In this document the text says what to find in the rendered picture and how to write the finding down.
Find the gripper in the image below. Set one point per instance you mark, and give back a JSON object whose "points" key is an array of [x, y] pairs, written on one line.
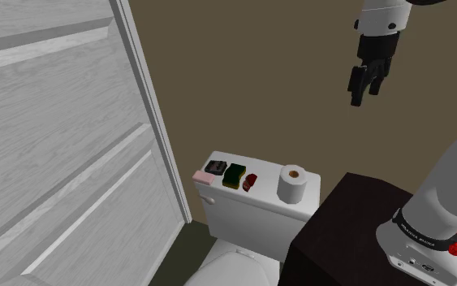
{"points": [[376, 47]]}

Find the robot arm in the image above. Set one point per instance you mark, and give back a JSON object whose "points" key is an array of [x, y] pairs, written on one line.
{"points": [[438, 206]]}

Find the white toilet paper roll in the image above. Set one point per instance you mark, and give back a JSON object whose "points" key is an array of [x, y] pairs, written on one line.
{"points": [[292, 184]]}

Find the red small object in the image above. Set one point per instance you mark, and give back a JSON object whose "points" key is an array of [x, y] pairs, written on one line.
{"points": [[249, 182]]}

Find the green yellow sponge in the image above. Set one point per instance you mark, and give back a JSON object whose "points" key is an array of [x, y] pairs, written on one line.
{"points": [[234, 175]]}

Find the black grey soap dish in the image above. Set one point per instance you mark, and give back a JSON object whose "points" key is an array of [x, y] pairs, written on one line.
{"points": [[215, 167]]}

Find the pink soap bar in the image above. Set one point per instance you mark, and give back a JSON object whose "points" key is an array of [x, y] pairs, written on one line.
{"points": [[203, 177]]}

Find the white panelled door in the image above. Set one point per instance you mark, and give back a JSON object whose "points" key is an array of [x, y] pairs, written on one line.
{"points": [[62, 150]]}

